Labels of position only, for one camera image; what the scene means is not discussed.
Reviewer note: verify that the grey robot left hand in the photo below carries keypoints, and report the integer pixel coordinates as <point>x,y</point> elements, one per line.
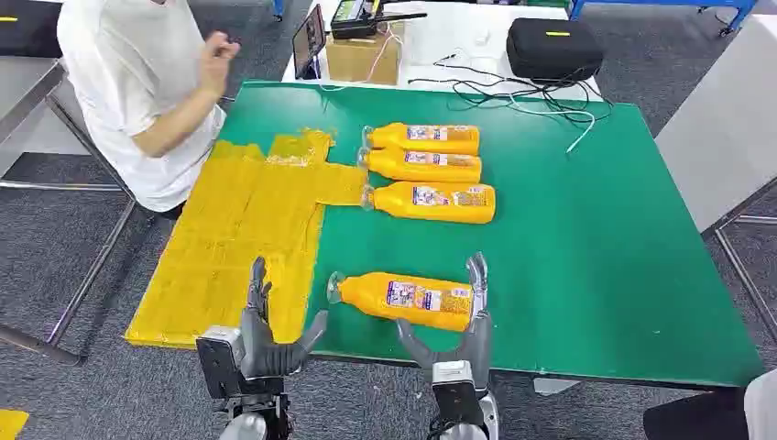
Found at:
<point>267,349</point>

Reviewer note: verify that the person's hand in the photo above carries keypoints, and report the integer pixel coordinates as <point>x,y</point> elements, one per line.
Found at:
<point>217,61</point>

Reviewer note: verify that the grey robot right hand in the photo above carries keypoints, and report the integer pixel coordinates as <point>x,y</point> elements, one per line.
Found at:
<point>476,346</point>

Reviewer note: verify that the orange drink bottle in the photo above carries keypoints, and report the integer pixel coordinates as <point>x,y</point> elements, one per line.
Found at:
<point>388,138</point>
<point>394,203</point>
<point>388,165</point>
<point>376,297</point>

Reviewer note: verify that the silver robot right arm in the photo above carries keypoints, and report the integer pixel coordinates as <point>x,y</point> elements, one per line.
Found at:
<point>470,428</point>

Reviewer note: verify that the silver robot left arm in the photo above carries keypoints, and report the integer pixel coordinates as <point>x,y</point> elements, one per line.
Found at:
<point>252,425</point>

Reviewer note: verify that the person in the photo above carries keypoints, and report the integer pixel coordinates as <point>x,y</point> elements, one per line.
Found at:
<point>127,73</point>

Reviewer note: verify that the black tablet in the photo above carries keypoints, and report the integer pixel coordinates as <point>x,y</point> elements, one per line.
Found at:
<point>308,39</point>

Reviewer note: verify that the yellow sheet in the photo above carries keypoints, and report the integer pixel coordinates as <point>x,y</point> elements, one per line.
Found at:
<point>243,231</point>

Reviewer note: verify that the cardboard box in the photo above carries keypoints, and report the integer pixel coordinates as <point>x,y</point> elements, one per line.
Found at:
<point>358,61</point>

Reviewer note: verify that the green table mat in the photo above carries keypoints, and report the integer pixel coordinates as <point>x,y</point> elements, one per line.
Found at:
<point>576,243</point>

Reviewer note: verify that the black remote controller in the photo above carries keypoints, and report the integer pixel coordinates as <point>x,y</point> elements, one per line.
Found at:
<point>358,15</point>

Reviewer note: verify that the black case with yellow mark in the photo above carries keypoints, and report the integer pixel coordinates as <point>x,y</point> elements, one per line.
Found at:
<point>27,30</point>

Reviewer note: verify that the grey metal bench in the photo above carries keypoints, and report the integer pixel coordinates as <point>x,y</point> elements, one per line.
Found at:
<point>24,91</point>

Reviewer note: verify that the black seat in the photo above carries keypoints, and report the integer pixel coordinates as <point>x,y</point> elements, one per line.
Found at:
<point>692,419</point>

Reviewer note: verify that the white table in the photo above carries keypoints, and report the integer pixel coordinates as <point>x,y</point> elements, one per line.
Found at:
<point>449,36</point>

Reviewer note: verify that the yellow floor marker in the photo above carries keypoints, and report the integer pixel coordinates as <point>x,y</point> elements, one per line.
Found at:
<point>11,424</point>

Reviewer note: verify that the black carrying case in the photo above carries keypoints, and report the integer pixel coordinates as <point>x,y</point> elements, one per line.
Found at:
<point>552,48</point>

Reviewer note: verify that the grey side table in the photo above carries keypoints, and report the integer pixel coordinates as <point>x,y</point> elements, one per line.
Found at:
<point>716,127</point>

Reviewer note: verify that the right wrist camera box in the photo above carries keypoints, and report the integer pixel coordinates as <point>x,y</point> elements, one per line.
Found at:
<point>455,388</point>

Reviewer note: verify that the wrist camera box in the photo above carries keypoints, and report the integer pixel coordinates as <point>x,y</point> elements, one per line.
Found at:
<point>220,361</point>
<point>455,388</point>

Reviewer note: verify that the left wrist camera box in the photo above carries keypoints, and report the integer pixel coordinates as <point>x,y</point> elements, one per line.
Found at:
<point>220,361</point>

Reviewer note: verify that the blue metal frame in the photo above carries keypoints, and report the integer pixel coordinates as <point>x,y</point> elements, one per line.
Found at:
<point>668,3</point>

